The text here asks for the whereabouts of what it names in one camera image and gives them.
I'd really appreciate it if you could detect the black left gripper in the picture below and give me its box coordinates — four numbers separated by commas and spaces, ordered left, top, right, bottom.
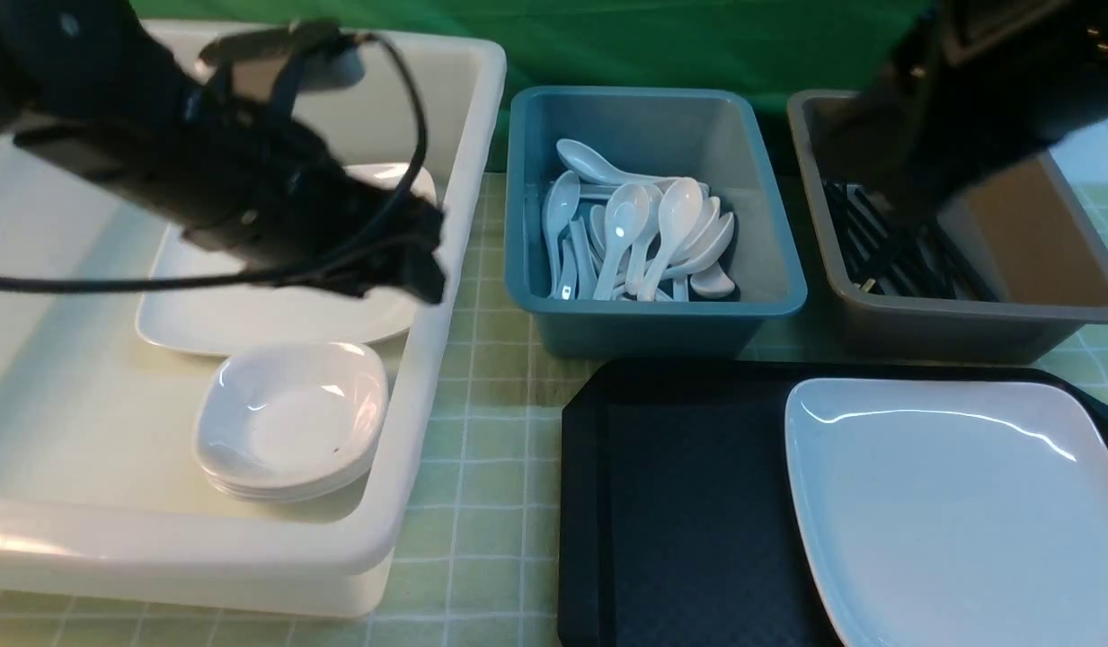
14, 86, 447, 306

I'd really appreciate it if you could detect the large white rice plate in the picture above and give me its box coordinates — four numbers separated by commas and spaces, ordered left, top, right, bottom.
784, 377, 1108, 646

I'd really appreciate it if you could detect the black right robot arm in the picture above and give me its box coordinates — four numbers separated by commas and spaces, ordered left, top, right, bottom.
812, 1, 1108, 218

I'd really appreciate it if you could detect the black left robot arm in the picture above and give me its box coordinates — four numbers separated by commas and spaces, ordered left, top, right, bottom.
0, 1, 447, 306

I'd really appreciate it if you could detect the white square plate in bin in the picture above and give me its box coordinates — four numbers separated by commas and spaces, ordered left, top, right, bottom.
136, 164, 420, 357

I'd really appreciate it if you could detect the large white plastic bin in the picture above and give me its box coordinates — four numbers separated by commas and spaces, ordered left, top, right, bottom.
0, 32, 507, 618

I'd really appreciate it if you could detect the green checkered tablecloth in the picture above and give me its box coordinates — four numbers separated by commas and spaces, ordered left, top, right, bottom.
0, 173, 1108, 647

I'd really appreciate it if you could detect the teal plastic bin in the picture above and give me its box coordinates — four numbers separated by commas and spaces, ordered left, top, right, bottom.
504, 86, 807, 359

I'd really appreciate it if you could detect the black serving tray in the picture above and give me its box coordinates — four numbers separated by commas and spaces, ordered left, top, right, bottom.
557, 358, 1108, 646

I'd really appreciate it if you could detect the green backdrop cloth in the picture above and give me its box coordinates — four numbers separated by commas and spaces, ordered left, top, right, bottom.
134, 1, 930, 175

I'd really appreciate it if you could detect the black chopsticks pile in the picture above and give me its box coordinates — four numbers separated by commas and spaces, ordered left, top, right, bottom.
823, 181, 1001, 302

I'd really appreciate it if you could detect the grey brown plastic bin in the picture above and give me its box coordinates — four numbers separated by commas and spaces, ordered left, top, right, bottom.
787, 90, 1108, 364

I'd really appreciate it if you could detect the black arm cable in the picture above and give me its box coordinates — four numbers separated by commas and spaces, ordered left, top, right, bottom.
0, 31, 429, 292

